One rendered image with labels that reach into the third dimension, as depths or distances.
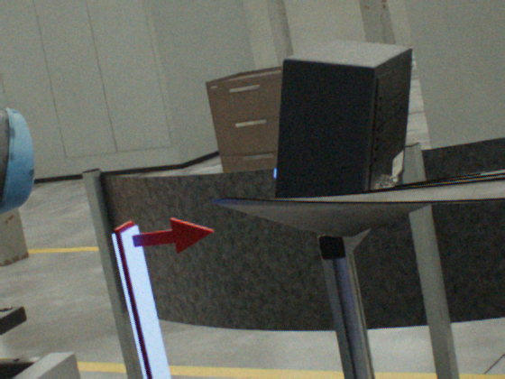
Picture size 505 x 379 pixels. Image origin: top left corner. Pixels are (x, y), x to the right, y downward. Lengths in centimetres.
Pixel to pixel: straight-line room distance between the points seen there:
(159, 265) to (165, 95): 746
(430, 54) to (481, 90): 41
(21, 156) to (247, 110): 633
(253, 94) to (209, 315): 475
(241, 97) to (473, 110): 158
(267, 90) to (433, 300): 507
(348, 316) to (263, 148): 629
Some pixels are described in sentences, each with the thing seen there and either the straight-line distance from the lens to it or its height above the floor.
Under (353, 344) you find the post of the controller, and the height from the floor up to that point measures 92.
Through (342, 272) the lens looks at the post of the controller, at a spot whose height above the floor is 101.
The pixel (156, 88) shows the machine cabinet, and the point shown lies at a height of 78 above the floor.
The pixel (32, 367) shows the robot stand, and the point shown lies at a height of 99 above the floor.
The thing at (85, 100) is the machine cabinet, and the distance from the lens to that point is 1103.
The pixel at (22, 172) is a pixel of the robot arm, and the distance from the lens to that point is 126.
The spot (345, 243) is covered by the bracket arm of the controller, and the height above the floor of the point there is 104.
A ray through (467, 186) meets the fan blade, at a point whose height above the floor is 119.
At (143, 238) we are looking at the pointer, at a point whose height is 118.
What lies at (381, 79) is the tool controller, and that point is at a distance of 129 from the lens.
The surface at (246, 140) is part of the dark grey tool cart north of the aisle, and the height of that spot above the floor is 46.
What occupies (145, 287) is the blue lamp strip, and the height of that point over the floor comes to 115.
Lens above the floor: 131
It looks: 7 degrees down
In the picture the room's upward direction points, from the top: 11 degrees counter-clockwise
